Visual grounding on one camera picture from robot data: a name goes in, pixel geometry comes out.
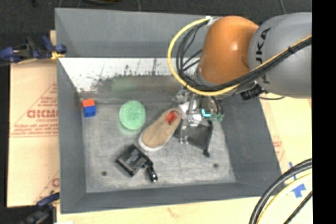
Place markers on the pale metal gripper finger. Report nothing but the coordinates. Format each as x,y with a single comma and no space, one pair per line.
182,131
187,133

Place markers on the black flat pouch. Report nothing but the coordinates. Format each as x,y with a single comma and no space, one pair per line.
199,136

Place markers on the tan shoe with red tag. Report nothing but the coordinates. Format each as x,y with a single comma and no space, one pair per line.
157,132

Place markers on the grey metal bin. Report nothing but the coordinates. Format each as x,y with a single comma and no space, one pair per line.
157,165

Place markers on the green round sponge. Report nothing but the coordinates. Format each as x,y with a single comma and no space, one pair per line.
132,115

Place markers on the black power adapter with plug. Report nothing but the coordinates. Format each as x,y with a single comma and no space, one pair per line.
132,160

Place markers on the red and blue toy block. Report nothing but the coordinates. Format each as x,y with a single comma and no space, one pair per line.
89,108

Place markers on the brown cardboard board red print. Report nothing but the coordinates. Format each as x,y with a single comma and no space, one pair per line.
31,139

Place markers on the black cylinder on white bracket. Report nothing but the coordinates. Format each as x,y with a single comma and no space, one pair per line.
251,93

